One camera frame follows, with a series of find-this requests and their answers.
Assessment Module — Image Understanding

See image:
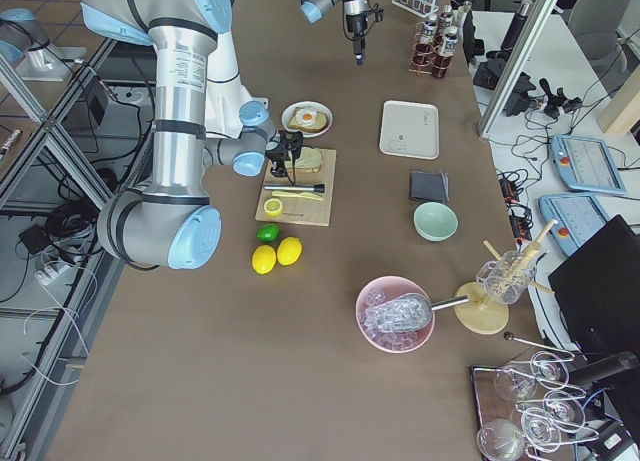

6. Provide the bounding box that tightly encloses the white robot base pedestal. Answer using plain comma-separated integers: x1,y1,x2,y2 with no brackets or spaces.
203,0,259,148

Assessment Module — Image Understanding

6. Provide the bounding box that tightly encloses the wooden cutting board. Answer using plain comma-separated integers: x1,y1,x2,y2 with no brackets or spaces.
255,149,337,227

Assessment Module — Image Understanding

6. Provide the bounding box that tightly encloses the black laptop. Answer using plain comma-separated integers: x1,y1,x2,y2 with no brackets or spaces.
549,215,639,354

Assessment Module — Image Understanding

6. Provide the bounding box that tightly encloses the pink bowl with ice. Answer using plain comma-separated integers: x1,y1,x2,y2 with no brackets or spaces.
355,276,435,353

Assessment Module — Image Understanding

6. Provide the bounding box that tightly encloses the wooden cup stand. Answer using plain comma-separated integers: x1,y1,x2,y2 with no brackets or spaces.
454,219,558,335

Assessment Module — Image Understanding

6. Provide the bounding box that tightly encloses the steel muddler with black tip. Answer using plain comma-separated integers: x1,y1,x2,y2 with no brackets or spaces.
263,183,326,194

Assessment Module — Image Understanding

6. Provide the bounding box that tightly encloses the blue teach pendant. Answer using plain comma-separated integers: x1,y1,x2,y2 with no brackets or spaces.
538,193,610,256
550,135,626,195

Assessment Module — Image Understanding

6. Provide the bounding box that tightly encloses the copper wire bottle rack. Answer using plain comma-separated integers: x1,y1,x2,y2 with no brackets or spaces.
409,21,459,79

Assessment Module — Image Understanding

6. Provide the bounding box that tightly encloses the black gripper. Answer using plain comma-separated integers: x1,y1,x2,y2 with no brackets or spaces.
343,0,384,65
265,130,303,178

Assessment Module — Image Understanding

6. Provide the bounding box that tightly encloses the green lime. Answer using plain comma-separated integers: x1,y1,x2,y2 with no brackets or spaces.
257,223,281,243

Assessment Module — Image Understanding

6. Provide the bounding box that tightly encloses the steel ice scoop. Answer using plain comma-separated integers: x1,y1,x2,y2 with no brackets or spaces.
359,293,470,334

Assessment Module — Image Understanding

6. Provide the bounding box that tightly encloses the half lemon slice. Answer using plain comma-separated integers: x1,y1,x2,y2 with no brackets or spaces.
263,197,284,217

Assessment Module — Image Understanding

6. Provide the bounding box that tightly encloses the aluminium frame post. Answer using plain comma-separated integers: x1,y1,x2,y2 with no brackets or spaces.
477,0,557,139

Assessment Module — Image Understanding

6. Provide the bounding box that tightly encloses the clear glass pitcher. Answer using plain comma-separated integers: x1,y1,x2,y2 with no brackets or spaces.
476,251,536,305

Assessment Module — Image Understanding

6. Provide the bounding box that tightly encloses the white round plate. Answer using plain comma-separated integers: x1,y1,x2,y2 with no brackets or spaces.
281,101,333,138

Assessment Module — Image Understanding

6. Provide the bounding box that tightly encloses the tea bottle white cap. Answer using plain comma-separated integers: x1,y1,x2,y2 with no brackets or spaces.
415,14,438,55

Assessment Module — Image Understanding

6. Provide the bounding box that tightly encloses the bread slice with egg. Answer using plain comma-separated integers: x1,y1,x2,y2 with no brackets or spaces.
287,107,329,134

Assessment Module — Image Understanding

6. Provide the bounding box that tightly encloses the yellow plastic knife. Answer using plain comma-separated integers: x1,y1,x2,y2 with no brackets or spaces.
272,190,324,201

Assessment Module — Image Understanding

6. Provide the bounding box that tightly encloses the folded grey cloth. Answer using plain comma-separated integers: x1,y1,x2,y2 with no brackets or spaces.
409,171,449,204

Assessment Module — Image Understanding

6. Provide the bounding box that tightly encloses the mint green bowl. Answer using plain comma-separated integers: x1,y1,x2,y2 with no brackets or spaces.
413,202,458,242

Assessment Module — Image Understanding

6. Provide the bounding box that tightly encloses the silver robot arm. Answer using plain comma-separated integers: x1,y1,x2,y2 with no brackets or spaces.
298,0,384,66
81,0,279,271

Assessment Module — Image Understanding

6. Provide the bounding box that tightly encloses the wine glass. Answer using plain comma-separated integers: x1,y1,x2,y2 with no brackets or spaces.
494,363,537,402
476,419,525,461
542,390,585,434
530,351,569,390

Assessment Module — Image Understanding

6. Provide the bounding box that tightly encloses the whole yellow lemon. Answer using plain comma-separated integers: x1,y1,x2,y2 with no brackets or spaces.
276,237,303,266
251,244,277,275

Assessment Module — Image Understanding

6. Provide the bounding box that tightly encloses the cream rabbit tray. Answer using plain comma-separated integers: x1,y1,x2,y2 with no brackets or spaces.
379,100,439,160

